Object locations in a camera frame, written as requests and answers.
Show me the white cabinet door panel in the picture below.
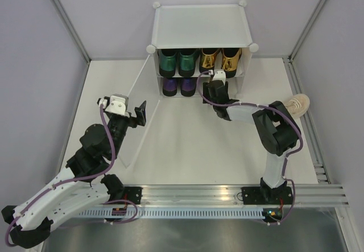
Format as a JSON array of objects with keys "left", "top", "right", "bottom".
[{"left": 118, "top": 55, "right": 160, "bottom": 167}]

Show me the purple loafer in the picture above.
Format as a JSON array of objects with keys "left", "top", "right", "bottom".
[
  {"left": 162, "top": 77, "right": 177, "bottom": 97},
  {"left": 180, "top": 77, "right": 196, "bottom": 97}
]

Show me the gold pointed shoe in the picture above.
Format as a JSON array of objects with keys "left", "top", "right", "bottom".
[
  {"left": 199, "top": 48, "right": 221, "bottom": 73},
  {"left": 221, "top": 48, "right": 242, "bottom": 79}
]

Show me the gold pointed shoe front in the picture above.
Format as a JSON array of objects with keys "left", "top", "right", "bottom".
[{"left": 221, "top": 48, "right": 242, "bottom": 79}]

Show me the green loafer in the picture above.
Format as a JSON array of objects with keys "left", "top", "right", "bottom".
[
  {"left": 158, "top": 49, "right": 177, "bottom": 78},
  {"left": 179, "top": 48, "right": 199, "bottom": 77}
]

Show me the beige sneaker front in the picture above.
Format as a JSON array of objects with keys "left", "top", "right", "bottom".
[{"left": 284, "top": 94, "right": 310, "bottom": 119}]

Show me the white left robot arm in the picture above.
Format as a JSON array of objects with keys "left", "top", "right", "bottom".
[{"left": 1, "top": 97, "right": 146, "bottom": 249}]

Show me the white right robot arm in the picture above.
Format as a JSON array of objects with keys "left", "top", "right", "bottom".
[{"left": 202, "top": 80, "right": 302, "bottom": 205}]

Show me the white plastic shoe cabinet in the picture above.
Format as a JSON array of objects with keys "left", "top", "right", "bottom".
[{"left": 147, "top": 0, "right": 259, "bottom": 98}]

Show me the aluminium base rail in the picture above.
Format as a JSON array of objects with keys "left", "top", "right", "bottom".
[{"left": 123, "top": 184, "right": 349, "bottom": 208}]

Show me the white slotted cable duct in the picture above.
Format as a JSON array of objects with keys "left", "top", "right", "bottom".
[{"left": 76, "top": 206, "right": 265, "bottom": 220}]

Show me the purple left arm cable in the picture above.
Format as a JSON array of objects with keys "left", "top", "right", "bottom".
[{"left": 5, "top": 106, "right": 117, "bottom": 247}]

